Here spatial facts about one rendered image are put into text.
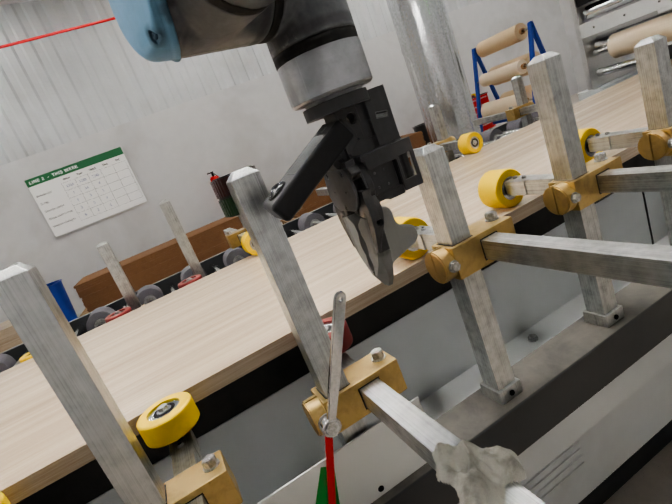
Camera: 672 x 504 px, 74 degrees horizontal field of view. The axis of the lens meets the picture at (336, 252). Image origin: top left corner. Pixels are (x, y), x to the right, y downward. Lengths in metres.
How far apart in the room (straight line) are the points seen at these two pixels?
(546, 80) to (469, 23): 9.27
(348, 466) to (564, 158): 0.56
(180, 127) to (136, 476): 7.35
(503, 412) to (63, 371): 0.59
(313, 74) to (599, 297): 0.63
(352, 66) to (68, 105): 7.59
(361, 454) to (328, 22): 0.52
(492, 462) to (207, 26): 0.43
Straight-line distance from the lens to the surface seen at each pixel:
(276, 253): 0.53
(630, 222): 1.32
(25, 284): 0.52
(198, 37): 0.40
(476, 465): 0.44
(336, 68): 0.45
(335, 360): 0.53
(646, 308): 0.96
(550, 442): 0.92
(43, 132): 7.99
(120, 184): 7.74
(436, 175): 0.63
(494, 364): 0.74
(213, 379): 0.75
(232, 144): 7.82
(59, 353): 0.54
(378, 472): 0.68
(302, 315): 0.55
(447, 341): 0.96
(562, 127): 0.79
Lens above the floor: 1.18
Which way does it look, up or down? 15 degrees down
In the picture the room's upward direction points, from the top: 22 degrees counter-clockwise
